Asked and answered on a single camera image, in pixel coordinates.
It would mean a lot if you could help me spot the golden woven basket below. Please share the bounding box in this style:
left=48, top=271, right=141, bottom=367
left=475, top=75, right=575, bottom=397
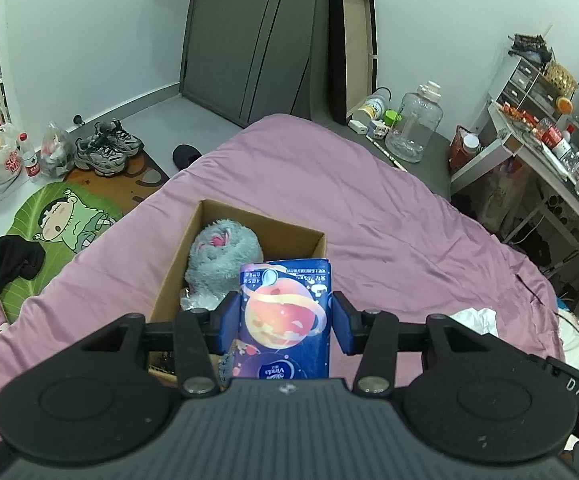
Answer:
left=544, top=61, right=577, bottom=97

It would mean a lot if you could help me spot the green cartoon floor mat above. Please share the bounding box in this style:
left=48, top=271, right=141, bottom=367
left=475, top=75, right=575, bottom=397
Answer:
left=2, top=181, right=124, bottom=323

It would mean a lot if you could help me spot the black slipper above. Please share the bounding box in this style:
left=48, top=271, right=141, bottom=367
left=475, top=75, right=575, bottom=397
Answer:
left=173, top=144, right=203, bottom=170

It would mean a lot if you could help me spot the grey sneaker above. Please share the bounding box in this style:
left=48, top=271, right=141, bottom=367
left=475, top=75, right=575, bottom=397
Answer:
left=92, top=119, right=145, bottom=158
left=74, top=135, right=128, bottom=177

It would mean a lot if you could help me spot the black framed brown board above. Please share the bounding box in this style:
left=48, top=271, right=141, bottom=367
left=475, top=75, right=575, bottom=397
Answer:
left=327, top=0, right=376, bottom=125

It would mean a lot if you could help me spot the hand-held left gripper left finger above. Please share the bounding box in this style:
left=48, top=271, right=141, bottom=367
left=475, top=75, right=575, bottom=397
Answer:
left=76, top=290, right=243, bottom=397

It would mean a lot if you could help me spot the red label soda bottle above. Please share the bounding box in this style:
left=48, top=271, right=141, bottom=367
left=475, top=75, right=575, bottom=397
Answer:
left=539, top=119, right=573, bottom=157

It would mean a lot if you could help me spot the clear plastic trash bag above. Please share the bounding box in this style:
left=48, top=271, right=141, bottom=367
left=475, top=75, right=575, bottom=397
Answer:
left=40, top=121, right=76, bottom=179

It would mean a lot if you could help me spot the red snack bag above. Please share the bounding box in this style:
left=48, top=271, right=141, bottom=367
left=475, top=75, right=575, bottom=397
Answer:
left=450, top=125, right=480, bottom=171

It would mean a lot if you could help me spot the large clear water jug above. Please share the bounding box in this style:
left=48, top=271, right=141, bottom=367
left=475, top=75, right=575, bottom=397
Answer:
left=385, top=81, right=443, bottom=163

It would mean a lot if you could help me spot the light wooden stick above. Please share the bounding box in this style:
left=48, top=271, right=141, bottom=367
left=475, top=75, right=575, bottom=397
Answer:
left=369, top=137, right=408, bottom=172

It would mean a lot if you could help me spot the pink bed sheet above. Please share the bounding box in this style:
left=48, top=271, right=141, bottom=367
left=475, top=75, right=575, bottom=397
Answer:
left=0, top=112, right=565, bottom=401

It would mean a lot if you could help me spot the grey drawer organizer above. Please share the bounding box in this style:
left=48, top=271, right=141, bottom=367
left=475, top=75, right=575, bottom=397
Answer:
left=497, top=56, right=550, bottom=111

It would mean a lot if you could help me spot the blue planet print tissue pack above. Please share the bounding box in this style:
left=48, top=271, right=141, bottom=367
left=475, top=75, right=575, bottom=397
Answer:
left=230, top=257, right=333, bottom=381

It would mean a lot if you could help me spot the brown cardboard box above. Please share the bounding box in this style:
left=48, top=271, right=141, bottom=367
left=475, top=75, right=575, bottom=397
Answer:
left=147, top=199, right=327, bottom=386

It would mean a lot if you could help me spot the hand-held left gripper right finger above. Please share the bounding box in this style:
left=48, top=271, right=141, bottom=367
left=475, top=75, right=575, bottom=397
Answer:
left=330, top=290, right=500, bottom=396

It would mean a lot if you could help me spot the grey bedside board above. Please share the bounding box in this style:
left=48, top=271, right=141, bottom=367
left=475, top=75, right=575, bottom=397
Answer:
left=347, top=122, right=453, bottom=201

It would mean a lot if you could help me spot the clear plastic wrap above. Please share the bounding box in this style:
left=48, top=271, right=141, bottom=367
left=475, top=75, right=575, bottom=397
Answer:
left=180, top=287, right=225, bottom=312

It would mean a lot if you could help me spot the beige paper bag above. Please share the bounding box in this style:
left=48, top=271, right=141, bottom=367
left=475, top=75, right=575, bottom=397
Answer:
left=477, top=160, right=525, bottom=226

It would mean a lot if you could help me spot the white crumpled cloth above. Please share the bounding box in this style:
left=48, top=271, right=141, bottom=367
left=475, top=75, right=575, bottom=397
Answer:
left=449, top=308, right=499, bottom=337

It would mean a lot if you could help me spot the white jar yellow label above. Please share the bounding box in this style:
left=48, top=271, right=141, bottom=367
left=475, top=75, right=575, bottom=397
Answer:
left=357, top=87, right=391, bottom=122

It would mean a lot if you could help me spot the grey fluffy plush toy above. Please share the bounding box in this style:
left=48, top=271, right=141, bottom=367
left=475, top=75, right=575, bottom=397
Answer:
left=184, top=224, right=264, bottom=306

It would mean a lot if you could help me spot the white desk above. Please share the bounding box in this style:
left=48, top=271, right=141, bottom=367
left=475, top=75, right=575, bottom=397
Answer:
left=449, top=100, right=579, bottom=311

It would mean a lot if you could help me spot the black cloth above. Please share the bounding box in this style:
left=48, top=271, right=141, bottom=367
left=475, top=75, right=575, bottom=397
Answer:
left=0, top=236, right=46, bottom=308

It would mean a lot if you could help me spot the grey wardrobe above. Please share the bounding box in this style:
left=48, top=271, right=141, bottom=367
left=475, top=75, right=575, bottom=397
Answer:
left=180, top=0, right=355, bottom=128

